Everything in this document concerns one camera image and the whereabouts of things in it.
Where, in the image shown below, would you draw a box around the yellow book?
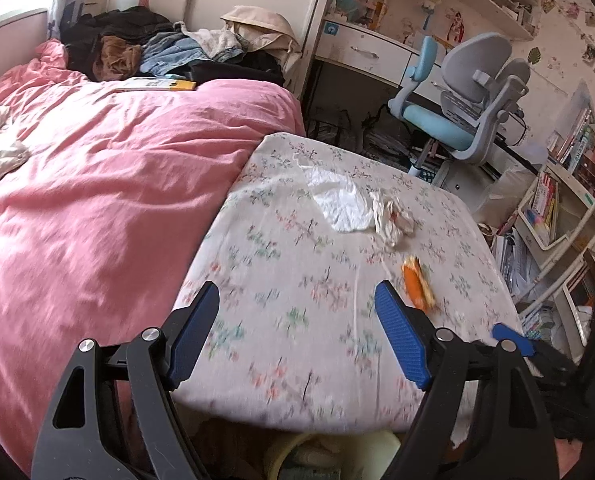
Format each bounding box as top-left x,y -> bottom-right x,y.
114,76 -> 198,94

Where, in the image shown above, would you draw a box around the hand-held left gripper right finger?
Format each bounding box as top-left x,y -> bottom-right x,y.
374,280 -> 561,480

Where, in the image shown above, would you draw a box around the stack of papers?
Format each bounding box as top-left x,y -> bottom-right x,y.
491,229 -> 544,302

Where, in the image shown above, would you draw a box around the white tissue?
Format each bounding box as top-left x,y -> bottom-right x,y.
370,190 -> 417,249

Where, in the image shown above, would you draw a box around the row of colourful books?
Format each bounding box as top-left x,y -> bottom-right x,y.
546,104 -> 595,172

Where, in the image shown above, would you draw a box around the pink curtain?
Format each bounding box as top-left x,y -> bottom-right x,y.
46,0 -> 100,42

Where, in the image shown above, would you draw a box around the white plastic bag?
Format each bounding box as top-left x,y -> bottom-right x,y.
305,165 -> 374,234

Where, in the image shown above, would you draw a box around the blue denim jeans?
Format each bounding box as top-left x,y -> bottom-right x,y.
139,32 -> 204,77

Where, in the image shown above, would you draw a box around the black garment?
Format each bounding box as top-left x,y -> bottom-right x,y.
176,52 -> 286,87

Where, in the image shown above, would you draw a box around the beige cloth bag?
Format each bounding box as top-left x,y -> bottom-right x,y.
220,4 -> 303,57

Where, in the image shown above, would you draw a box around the floral bed sheet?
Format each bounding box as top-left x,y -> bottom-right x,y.
170,132 -> 527,450

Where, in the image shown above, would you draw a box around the yellow plastic bin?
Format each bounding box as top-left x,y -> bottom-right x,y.
271,430 -> 403,480

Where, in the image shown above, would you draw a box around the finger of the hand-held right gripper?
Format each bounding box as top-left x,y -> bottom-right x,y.
491,323 -> 553,363

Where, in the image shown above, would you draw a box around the white desk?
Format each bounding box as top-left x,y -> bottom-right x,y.
311,14 -> 545,171

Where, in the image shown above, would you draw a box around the black jacket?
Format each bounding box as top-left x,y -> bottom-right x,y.
59,5 -> 174,82

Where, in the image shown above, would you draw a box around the grey blue office chair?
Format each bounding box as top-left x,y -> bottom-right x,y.
387,32 -> 531,187

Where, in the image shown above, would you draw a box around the grey white shirt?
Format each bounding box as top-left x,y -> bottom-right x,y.
174,20 -> 249,64

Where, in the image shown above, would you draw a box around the white bookshelf rack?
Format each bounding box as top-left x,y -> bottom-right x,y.
492,89 -> 595,363

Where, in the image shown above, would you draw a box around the pink duvet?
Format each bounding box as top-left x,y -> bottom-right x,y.
0,39 -> 307,463

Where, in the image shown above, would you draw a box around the orange peel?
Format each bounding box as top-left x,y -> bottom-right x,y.
401,255 -> 437,310

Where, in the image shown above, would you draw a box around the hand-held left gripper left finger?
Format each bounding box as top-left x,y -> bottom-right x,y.
31,280 -> 221,480

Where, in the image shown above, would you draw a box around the brown garment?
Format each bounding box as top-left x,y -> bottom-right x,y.
92,35 -> 143,81

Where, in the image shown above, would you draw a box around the translucent white plastic sack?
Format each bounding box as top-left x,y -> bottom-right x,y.
476,164 -> 539,227

